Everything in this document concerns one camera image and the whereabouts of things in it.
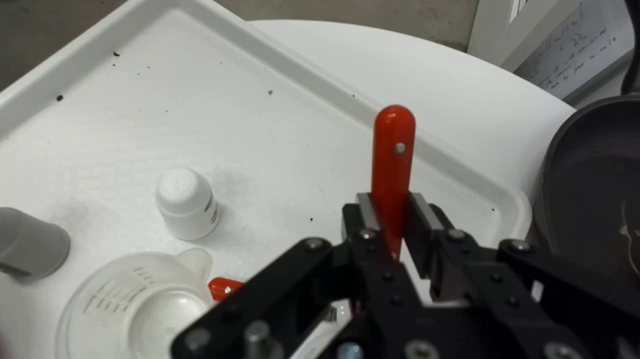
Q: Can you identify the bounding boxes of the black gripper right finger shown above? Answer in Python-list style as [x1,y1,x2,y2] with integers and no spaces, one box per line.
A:
[403,192,467,302]

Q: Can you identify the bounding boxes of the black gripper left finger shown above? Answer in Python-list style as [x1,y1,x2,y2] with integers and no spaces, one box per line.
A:
[341,192,402,316]

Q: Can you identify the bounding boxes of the clear measuring cup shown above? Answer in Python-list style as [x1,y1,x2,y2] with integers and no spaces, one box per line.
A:
[56,248,216,359]

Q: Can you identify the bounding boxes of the grey cylinder cup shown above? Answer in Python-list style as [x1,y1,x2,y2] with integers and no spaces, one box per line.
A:
[0,206,72,280]

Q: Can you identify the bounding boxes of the black frying pan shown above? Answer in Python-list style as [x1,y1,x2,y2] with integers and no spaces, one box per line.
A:
[534,94,640,312]

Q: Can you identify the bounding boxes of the small white bottle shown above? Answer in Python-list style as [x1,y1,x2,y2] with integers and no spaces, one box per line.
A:
[154,166,221,244]

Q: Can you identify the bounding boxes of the white plastic tray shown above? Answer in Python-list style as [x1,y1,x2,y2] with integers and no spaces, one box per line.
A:
[0,0,536,359]

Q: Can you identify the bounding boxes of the printed paper sheet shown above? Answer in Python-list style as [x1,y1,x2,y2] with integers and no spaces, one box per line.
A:
[516,0,636,102]

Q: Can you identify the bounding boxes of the red handled spoon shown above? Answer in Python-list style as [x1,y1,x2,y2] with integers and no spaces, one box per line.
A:
[205,276,245,304]

